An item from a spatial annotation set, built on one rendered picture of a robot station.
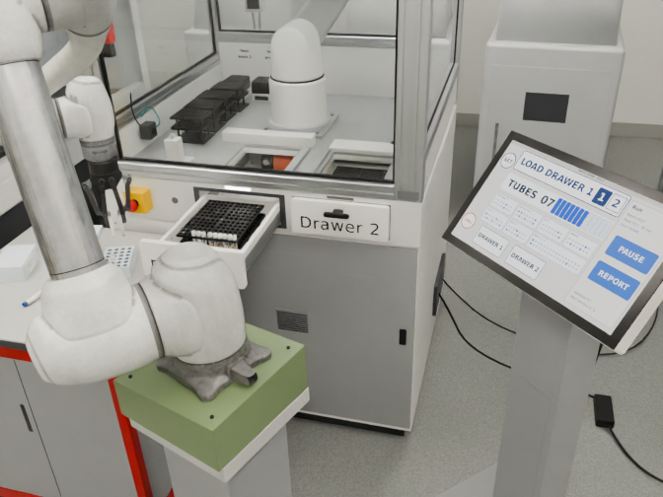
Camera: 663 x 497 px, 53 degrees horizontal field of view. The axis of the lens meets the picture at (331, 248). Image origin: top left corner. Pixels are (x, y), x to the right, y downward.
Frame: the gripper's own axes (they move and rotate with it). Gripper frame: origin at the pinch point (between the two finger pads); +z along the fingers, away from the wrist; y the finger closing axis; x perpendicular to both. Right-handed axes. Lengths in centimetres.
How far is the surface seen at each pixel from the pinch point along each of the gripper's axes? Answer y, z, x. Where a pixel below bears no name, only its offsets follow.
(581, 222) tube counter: 94, -19, -75
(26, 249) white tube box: -26.7, 9.7, 12.9
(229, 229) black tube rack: 29.5, 1.5, -12.1
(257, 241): 35.8, 3.3, -18.2
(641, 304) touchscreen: 93, -13, -97
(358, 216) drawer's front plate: 66, 2, -18
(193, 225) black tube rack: 20.6, 1.5, -6.1
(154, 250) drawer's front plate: 8.5, 0.6, -18.1
